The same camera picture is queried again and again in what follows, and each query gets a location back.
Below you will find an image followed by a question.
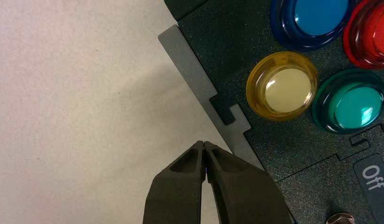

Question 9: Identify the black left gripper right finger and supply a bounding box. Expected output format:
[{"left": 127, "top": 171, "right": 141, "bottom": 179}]
[{"left": 204, "top": 141, "right": 293, "bottom": 224}]

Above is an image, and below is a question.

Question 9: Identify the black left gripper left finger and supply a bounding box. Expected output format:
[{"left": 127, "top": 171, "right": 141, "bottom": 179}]
[{"left": 142, "top": 140, "right": 207, "bottom": 224}]

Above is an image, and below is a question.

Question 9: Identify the black button box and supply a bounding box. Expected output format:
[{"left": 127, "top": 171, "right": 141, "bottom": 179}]
[{"left": 158, "top": 0, "right": 384, "bottom": 224}]

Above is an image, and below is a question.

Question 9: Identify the yellow arcade button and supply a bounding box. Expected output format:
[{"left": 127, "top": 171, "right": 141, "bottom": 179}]
[{"left": 246, "top": 51, "right": 320, "bottom": 122}]

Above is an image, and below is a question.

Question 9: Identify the green arcade button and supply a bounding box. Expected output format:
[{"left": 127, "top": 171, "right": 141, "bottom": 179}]
[{"left": 311, "top": 68, "right": 384, "bottom": 135}]

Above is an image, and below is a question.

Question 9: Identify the blue arcade button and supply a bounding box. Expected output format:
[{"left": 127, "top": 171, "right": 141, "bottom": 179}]
[{"left": 270, "top": 0, "right": 355, "bottom": 52}]

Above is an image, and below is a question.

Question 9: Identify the red arcade button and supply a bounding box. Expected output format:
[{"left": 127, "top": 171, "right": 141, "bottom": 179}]
[{"left": 343, "top": 0, "right": 384, "bottom": 70}]

